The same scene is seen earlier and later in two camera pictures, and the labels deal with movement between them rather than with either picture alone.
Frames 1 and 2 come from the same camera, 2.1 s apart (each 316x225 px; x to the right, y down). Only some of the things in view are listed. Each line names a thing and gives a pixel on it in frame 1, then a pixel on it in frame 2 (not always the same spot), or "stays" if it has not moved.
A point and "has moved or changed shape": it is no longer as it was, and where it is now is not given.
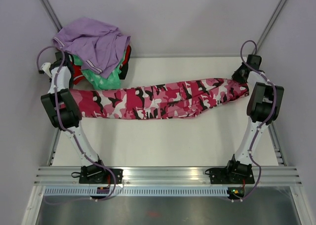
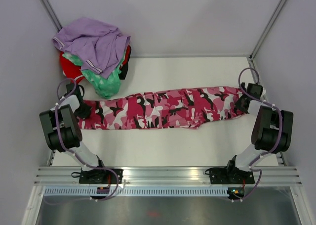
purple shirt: x=100 y=44 stays
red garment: x=78 y=76 stays
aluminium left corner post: x=49 y=9 stays
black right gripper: x=236 y=76 → x=238 y=105
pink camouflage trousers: x=161 y=101 has moved or changed shape
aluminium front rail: x=263 y=175 stays
